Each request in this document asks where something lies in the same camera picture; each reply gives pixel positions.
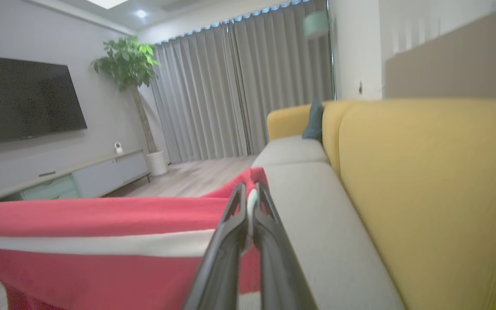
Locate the grey and yellow sofa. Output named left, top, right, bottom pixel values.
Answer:
left=237, top=98, right=496, bottom=310

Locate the teal throw cushion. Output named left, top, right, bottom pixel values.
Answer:
left=302, top=99, right=324, bottom=142

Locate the red white jersey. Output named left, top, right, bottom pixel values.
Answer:
left=0, top=167, right=270, bottom=310

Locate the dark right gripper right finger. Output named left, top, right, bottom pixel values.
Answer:
left=252, top=182, right=318, bottom=310

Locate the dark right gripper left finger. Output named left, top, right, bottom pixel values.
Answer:
left=182, top=183, right=248, bottom=310

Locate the mint and white TV cabinet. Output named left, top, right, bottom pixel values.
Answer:
left=0, top=149, right=152, bottom=204

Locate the white ribbed plant pot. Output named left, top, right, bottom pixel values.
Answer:
left=146, top=150, right=169, bottom=177

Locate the green indoor tree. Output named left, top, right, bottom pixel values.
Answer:
left=91, top=36, right=161, bottom=154

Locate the grey pleated curtain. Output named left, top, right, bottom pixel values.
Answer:
left=229, top=0, right=335, bottom=155
left=149, top=24, right=251, bottom=164

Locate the black flat screen TV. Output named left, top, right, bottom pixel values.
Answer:
left=0, top=54, right=88, bottom=148

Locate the mint green pendant lamp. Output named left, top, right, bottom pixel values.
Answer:
left=303, top=11, right=329, bottom=40

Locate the rectangular ceiling light panel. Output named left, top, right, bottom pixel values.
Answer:
left=85, top=0, right=130, bottom=10

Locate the white slatted railing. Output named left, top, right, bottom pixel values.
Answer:
left=392, top=15, right=444, bottom=54

